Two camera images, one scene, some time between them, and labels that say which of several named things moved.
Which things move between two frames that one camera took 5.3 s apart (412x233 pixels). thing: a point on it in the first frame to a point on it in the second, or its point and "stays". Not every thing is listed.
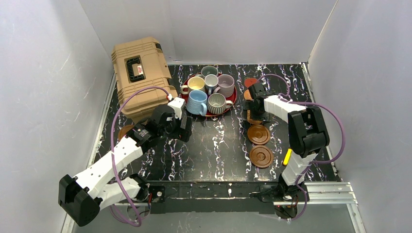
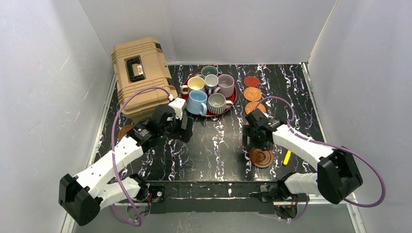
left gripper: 186,125 stays
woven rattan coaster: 247,95 stays
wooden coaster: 123,131 stays
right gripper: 252,107 to 248,139
